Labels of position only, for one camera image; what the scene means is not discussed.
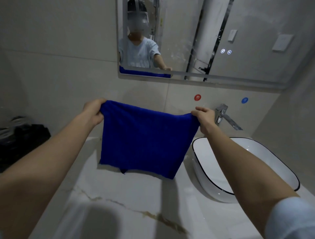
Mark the rectangular wall mirror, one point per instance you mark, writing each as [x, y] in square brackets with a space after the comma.
[204, 37]

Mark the person's left forearm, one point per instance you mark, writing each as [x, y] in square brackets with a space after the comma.
[37, 172]

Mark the white basin with black rim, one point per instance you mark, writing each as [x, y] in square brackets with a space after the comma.
[236, 167]

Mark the person's left hand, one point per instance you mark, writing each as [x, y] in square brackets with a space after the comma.
[93, 110]

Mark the light blue shirt sleeve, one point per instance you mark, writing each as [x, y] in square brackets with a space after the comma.
[292, 219]

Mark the black plastic bag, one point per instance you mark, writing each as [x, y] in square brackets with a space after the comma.
[19, 140]

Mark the person's right fingers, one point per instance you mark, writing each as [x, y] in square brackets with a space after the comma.
[198, 113]

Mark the person's right hand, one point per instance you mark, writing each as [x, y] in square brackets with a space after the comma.
[206, 120]

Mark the person's left fingers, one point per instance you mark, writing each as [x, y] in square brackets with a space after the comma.
[101, 108]

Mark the person's right forearm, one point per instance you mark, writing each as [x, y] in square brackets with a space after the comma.
[248, 177]

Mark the blue microfibre cloth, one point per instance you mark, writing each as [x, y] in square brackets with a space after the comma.
[147, 137]

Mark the round blue sticker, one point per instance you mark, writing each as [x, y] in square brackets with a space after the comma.
[244, 100]

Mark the round red sticker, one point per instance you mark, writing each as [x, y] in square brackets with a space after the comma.
[197, 97]

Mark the chrome faucet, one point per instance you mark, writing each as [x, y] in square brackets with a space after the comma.
[222, 115]

